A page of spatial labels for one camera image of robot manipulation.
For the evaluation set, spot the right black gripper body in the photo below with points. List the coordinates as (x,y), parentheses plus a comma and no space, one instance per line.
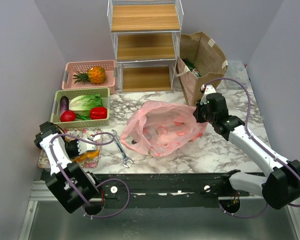
(202,115)

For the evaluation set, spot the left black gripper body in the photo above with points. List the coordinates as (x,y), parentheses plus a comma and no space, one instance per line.
(72,148)

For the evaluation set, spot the red tomato toy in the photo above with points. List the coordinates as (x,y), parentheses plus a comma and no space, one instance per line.
(68,116)

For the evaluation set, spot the red bell pepper toy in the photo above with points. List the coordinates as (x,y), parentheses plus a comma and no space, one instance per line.
(98,113)

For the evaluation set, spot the green lettuce toy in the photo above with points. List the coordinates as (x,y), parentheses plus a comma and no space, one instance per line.
(85,102)

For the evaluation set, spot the purple eggplant toy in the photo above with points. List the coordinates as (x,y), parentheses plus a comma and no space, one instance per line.
(64,105)

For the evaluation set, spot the pink plastic bag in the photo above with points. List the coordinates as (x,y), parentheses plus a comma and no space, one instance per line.
(159,128)

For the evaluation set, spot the brown paper grocery bag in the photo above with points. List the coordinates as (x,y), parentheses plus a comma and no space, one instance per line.
(207,57)

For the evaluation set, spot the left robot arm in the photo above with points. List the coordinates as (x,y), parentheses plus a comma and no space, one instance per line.
(68,182)

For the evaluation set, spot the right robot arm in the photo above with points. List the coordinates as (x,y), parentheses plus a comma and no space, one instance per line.
(280,183)

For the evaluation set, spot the floral tray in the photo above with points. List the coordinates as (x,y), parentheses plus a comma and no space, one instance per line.
(84,133)

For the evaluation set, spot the green chili pepper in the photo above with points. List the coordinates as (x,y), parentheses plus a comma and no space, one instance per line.
(82,117)

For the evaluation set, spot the clear plastic organizer box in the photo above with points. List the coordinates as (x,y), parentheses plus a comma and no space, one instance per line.
(236,70)

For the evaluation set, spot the silver open-end wrench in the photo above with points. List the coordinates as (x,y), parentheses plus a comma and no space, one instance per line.
(125,159)

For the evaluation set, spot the green plastic basket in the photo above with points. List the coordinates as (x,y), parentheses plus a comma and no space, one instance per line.
(79,124)

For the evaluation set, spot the toy pineapple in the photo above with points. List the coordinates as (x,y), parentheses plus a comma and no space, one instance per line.
(95,75)

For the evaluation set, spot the pink plastic basket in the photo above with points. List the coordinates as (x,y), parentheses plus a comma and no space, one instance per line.
(68,81)

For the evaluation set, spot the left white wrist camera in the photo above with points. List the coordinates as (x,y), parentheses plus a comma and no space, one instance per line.
(85,146)

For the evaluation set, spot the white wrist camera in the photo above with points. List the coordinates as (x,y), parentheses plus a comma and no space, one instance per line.
(85,146)
(206,90)

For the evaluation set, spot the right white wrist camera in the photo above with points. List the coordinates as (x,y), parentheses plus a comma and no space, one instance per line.
(206,90)

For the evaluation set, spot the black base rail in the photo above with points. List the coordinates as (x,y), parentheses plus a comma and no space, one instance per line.
(183,190)

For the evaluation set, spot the white wire wooden shelf rack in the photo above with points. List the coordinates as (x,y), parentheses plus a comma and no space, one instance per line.
(145,36)

